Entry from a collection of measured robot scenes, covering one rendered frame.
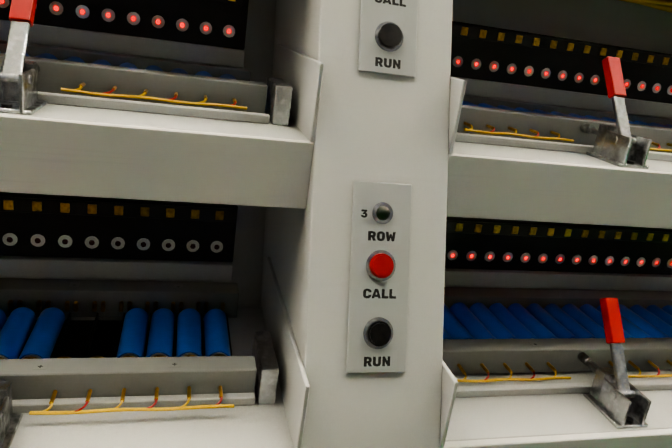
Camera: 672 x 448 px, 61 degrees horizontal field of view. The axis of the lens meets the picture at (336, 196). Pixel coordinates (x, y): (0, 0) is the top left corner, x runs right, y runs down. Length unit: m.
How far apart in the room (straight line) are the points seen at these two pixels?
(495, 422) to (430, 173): 0.19
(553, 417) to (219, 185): 0.30
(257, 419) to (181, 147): 0.18
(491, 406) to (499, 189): 0.16
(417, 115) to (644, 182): 0.19
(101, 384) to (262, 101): 0.22
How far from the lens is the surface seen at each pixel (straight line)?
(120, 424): 0.41
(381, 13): 0.40
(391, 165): 0.38
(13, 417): 0.42
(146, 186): 0.37
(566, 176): 0.45
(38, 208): 0.52
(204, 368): 0.41
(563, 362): 0.54
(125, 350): 0.44
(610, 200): 0.48
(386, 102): 0.39
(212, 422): 0.41
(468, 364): 0.49
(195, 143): 0.36
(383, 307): 0.38
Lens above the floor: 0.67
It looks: 4 degrees up
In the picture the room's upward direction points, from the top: 2 degrees clockwise
